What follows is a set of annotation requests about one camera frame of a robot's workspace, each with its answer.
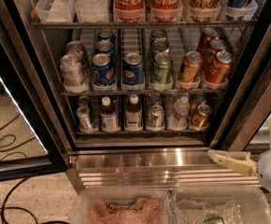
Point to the green soda can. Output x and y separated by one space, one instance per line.
157 34
161 68
159 46

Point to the clear plastic bin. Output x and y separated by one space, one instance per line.
235 204
124 205

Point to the blue pepsi can centre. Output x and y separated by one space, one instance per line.
132 69

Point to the red coke can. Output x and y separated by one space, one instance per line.
220 68
210 50
207 35

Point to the rear silver slim can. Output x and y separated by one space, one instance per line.
84 101

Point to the rear white soda can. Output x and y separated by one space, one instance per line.
77 48

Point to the front blue pepsi can left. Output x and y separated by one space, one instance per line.
103 71

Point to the rear green soda can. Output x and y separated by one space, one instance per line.
157 34

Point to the right brown tea bottle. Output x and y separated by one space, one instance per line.
133 114

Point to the front silver slim can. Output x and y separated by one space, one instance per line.
85 118

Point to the right closed fridge door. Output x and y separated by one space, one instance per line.
252 116

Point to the left clear plastic bin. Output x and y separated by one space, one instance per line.
124 205

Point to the rear green can bottom shelf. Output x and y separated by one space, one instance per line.
154 99

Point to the left coca-cola bottle top shelf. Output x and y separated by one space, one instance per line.
129 10

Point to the right clear plastic bin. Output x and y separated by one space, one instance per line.
235 204

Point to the green can in bin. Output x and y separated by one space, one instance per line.
214 220

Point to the front green soda can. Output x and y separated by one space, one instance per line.
161 68

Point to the stainless steel fridge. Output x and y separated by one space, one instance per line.
164 158

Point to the left brown tea bottle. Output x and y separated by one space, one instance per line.
109 115

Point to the right coca-cola bottle top shelf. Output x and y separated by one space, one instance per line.
164 10

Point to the brown tea bottle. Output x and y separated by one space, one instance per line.
109 115
133 114

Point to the front white soda can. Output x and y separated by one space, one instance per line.
72 71

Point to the middle blue pepsi can left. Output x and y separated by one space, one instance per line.
105 47

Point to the open glass fridge door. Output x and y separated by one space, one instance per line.
29 145

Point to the clear water bottle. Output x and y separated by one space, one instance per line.
178 117

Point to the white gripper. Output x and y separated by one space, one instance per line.
241 162

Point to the front green can bottom shelf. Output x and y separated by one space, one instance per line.
156 118

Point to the white clear container top shelf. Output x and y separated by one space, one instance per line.
91 10

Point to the coca-cola bottle shelf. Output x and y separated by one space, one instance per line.
129 10
164 10

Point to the gold bottle top shelf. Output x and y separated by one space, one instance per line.
202 10

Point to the front gold can bottom shelf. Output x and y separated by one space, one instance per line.
200 116

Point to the white soda can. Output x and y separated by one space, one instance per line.
77 48
72 71

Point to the middle green soda can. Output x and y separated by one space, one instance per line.
159 46

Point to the rear blue pepsi can left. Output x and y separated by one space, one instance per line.
106 34

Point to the rear gold can bottom shelf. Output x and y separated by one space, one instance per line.
196 100

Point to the green can shelf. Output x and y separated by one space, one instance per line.
156 118
154 99

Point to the gold soda can middle shelf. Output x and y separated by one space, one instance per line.
190 67

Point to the empty clear tray top shelf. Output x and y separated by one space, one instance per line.
56 10

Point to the blue pepsi can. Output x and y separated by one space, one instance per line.
132 69
103 71
106 34
105 47

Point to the silver slim can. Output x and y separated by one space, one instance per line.
85 118
84 101

